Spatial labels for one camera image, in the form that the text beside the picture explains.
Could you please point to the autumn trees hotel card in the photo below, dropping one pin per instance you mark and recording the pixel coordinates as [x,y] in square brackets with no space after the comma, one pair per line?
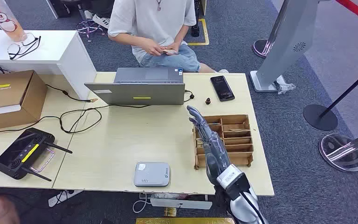
[169,51]

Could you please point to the chrome chair base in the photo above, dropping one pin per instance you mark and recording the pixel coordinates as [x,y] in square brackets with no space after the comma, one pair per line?
[88,27]

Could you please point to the chrome stanchion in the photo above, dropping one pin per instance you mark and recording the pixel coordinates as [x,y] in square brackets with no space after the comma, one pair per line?
[260,48]
[342,153]

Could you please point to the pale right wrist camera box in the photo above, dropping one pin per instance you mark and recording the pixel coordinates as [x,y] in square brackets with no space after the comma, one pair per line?
[230,177]

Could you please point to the grey laptop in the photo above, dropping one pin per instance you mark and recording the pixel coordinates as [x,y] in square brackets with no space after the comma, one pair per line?
[135,92]

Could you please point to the person's right forearm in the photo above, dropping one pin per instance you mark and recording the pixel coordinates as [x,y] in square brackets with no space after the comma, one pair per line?
[126,40]

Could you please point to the brown cardboard box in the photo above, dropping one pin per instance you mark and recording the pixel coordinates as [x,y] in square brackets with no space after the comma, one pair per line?
[9,92]

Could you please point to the snowman print cup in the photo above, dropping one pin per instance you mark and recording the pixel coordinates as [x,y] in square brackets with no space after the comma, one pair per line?
[6,21]

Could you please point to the white power strip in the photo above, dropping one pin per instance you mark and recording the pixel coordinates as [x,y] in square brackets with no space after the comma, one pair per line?
[58,201]

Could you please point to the black device with antennas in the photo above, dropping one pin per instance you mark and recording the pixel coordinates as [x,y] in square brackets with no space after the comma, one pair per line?
[18,154]

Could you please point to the clear plastic wrap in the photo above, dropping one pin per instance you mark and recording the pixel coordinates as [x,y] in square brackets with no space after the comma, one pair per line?
[285,86]

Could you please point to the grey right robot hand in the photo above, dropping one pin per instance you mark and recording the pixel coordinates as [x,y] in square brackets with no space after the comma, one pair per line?
[216,148]

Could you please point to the black framed glasses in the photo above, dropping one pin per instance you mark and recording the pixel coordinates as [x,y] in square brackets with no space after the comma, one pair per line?
[17,49]

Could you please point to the person's right hand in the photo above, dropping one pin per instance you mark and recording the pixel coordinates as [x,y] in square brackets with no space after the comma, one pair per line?
[152,48]

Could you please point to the grey card reader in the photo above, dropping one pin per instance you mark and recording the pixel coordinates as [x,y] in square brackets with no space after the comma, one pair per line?
[151,174]

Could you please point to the white counter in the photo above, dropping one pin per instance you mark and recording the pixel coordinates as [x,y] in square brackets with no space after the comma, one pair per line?
[43,52]

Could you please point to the wooden card organizer box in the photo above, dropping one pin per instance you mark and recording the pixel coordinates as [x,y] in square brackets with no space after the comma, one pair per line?
[237,123]

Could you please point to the black stanchion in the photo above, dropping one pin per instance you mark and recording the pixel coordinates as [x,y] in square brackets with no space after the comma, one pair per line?
[320,117]

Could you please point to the black stand leg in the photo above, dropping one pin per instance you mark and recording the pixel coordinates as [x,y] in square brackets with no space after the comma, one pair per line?
[195,31]

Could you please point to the card in organizer slot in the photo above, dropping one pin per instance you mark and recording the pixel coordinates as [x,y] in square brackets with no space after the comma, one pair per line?
[199,142]

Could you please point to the small dark knob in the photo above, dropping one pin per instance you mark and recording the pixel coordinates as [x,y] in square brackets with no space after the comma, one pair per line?
[208,101]

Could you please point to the person's left hand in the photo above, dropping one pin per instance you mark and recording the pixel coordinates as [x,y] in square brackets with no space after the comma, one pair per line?
[173,45]

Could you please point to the worn yellow floor tape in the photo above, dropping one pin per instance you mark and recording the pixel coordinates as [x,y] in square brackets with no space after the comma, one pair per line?
[182,221]

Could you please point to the white black-striped shoe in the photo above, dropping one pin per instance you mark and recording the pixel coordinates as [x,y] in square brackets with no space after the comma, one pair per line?
[101,21]
[88,14]

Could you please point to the person's left forearm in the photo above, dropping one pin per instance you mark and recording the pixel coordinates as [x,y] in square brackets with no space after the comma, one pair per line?
[182,35]

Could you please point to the tall kiosk stand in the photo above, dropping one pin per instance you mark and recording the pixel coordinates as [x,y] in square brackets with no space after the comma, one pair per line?
[290,37]

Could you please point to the black smartphone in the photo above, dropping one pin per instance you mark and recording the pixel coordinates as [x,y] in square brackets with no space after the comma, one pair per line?
[222,88]

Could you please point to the white plate under desk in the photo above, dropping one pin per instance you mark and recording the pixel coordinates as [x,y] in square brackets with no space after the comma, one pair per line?
[179,204]

